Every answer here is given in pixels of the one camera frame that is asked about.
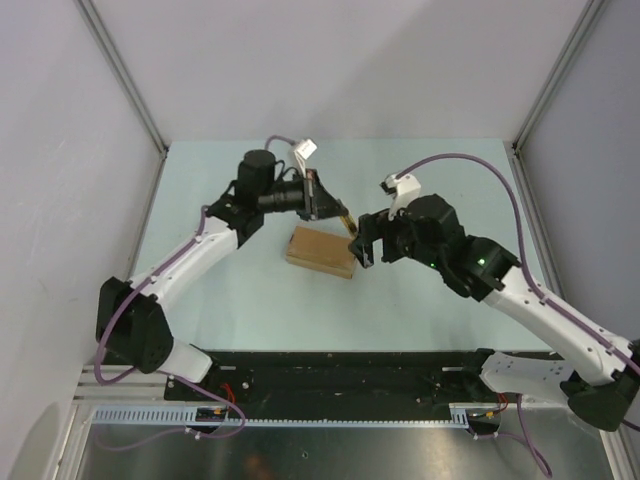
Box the brown cardboard express box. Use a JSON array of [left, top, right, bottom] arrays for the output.
[[285, 226, 356, 279]]

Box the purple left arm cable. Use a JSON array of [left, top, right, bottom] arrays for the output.
[[93, 134, 296, 452]]

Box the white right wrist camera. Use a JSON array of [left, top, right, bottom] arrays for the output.
[[381, 173, 421, 221]]

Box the aluminium frame post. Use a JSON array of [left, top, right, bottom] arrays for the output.
[[510, 0, 614, 157], [73, 0, 170, 157]]

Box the slotted cable duct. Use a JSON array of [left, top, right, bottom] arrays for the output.
[[92, 403, 501, 427]]

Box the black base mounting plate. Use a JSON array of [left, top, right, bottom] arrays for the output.
[[102, 349, 571, 422]]

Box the left aluminium frame post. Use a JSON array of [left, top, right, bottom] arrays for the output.
[[73, 0, 170, 157]]

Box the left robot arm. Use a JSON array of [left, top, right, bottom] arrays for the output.
[[94, 139, 348, 400]]

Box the right aluminium frame post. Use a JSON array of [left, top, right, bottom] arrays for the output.
[[510, 0, 614, 157]]

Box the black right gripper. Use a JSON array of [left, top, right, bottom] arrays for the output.
[[348, 206, 444, 271]]

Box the aluminium front rail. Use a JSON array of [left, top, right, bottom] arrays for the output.
[[73, 365, 166, 405]]

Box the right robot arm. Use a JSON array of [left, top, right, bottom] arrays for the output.
[[349, 195, 639, 432]]

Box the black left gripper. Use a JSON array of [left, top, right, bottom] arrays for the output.
[[257, 168, 347, 221]]

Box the yellow utility knife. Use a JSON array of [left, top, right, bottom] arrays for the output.
[[340, 215, 358, 236]]

